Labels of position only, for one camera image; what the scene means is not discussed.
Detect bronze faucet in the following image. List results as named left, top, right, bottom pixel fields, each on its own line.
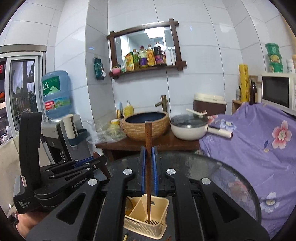
left=155, top=95, right=168, bottom=112

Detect left hand with gold nails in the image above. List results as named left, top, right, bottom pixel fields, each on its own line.
left=16, top=211, right=48, bottom=239

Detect purple floral cloth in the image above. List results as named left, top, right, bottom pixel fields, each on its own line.
left=199, top=103, right=295, bottom=240

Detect dark wooden sink counter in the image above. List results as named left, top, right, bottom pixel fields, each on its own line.
left=95, top=129, right=201, bottom=163

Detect glass door cabinet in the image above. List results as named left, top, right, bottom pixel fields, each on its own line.
left=1, top=45, right=47, bottom=137

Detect blue water jug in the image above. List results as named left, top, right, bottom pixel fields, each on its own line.
left=42, top=70, right=74, bottom=120

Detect yellow roll package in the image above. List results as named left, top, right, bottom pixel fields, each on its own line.
left=239, top=64, right=250, bottom=102

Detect cream plastic utensil basket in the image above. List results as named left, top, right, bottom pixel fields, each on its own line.
left=124, top=195, right=170, bottom=240

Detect woven basin sink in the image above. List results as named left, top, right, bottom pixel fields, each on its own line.
left=120, top=111, right=170, bottom=141

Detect white lidded frying pan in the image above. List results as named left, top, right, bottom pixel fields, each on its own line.
left=170, top=114, right=233, bottom=141

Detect yellow dish soap bottle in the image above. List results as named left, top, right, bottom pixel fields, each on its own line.
left=123, top=101, right=134, bottom=118

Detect dark brown glass bottle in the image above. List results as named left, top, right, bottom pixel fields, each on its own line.
left=249, top=81, right=257, bottom=105

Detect grey water dispenser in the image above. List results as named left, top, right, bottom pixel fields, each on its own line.
left=41, top=114, right=91, bottom=163

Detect brown wooden chopstick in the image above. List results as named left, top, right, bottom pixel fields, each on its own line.
left=145, top=121, right=152, bottom=224

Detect white microwave oven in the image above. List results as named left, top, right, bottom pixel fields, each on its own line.
left=258, top=73, right=295, bottom=116

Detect brown white rice cooker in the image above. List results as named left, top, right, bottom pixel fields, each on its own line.
left=193, top=93, right=227, bottom=115

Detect dark wooden wall shelf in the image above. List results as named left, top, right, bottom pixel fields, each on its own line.
left=107, top=19, right=187, bottom=79

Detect stacked green instant noodle cups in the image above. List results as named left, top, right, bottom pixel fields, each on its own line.
left=265, top=43, right=283, bottom=73

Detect green hanging pouch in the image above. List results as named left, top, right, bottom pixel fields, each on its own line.
left=93, top=57, right=106, bottom=80

